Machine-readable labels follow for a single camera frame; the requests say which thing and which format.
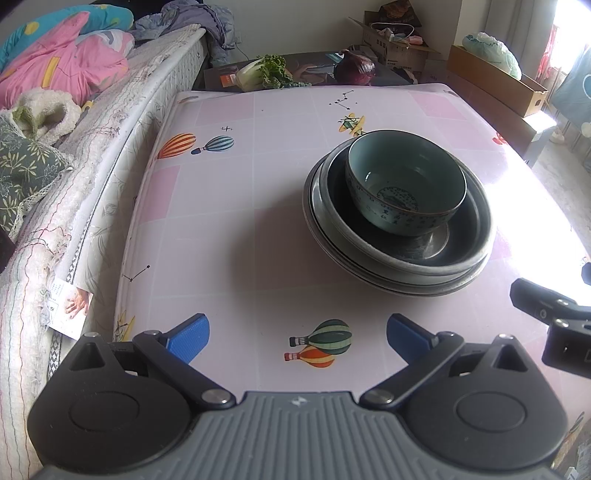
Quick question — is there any green leaf-printed pillow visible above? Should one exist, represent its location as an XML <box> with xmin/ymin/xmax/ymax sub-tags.
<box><xmin>0</xmin><ymin>113</ymin><xmax>75</xmax><ymax>241</ymax></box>

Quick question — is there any white fleece blanket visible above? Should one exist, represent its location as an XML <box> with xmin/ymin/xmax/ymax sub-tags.
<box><xmin>11</xmin><ymin>88</ymin><xmax>84</xmax><ymax>141</ymax></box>

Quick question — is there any deep stainless steel bowl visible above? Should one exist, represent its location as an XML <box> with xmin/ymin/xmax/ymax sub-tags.
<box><xmin>325</xmin><ymin>138</ymin><xmax>491</xmax><ymax>278</ymax></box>

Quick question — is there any blue cloth with circles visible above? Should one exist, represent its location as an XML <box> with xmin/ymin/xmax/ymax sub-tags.
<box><xmin>551</xmin><ymin>48</ymin><xmax>591</xmax><ymax>134</ymax></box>

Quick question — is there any long brown cardboard box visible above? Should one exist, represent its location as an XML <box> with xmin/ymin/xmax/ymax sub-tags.
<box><xmin>447</xmin><ymin>45</ymin><xmax>549</xmax><ymax>117</ymax></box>

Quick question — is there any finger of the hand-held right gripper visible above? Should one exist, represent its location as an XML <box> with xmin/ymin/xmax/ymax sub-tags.
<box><xmin>510</xmin><ymin>277</ymin><xmax>591</xmax><ymax>326</ymax></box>
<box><xmin>544</xmin><ymin>319</ymin><xmax>591</xmax><ymax>370</ymax></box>

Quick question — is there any open cluttered cardboard box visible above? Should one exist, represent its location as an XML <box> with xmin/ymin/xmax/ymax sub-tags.
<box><xmin>348</xmin><ymin>2</ymin><xmax>441</xmax><ymax>70</ymax></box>

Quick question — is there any pink and teal quilt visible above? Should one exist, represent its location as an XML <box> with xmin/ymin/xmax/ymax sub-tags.
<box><xmin>0</xmin><ymin>7</ymin><xmax>136</xmax><ymax>109</ymax></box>

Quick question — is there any flat dark printed box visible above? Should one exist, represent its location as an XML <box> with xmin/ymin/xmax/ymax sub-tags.
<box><xmin>203</xmin><ymin>50</ymin><xmax>419</xmax><ymax>92</ymax></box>

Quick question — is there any medium stainless steel bowl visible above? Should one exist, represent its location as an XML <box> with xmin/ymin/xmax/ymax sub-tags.
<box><xmin>309</xmin><ymin>138</ymin><xmax>495</xmax><ymax>286</ymax></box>

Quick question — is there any pink printed tablecloth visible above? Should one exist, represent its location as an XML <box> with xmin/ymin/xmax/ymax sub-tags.
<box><xmin>113</xmin><ymin>83</ymin><xmax>591</xmax><ymax>416</ymax></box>

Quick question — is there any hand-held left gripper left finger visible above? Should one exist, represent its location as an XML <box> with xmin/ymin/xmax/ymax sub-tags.
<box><xmin>69</xmin><ymin>313</ymin><xmax>236</xmax><ymax>409</ymax></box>

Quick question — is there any green ceramic bowl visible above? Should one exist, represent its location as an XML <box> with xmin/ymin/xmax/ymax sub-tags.
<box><xmin>345</xmin><ymin>130</ymin><xmax>468</xmax><ymax>237</ymax></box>

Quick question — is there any red cabbage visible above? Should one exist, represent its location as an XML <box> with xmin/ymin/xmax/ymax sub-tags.
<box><xmin>333</xmin><ymin>50</ymin><xmax>377</xmax><ymax>86</ymax></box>

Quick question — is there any pale green plastic bag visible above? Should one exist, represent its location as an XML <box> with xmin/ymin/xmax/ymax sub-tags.
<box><xmin>462</xmin><ymin>31</ymin><xmax>522</xmax><ymax>81</ymax></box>

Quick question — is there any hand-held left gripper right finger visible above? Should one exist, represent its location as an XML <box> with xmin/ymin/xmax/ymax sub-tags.
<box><xmin>360</xmin><ymin>313</ymin><xmax>529</xmax><ymax>409</ymax></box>

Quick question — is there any grey purple clothing pile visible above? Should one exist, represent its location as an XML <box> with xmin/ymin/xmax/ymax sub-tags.
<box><xmin>131</xmin><ymin>0</ymin><xmax>241</xmax><ymax>65</ymax></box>

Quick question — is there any white quilted mattress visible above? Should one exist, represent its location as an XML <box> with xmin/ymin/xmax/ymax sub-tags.
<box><xmin>0</xmin><ymin>24</ymin><xmax>206</xmax><ymax>462</ymax></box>

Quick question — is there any large stainless steel bowl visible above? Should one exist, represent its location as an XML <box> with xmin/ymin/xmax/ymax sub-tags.
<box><xmin>302</xmin><ymin>138</ymin><xmax>498</xmax><ymax>297</ymax></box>

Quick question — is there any white paper tag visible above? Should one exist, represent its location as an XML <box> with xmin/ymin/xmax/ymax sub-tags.
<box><xmin>48</xmin><ymin>281</ymin><xmax>95</xmax><ymax>341</ymax></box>

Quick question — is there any leafy green cabbage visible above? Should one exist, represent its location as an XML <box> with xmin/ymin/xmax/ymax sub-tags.
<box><xmin>235</xmin><ymin>54</ymin><xmax>311</xmax><ymax>92</ymax></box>

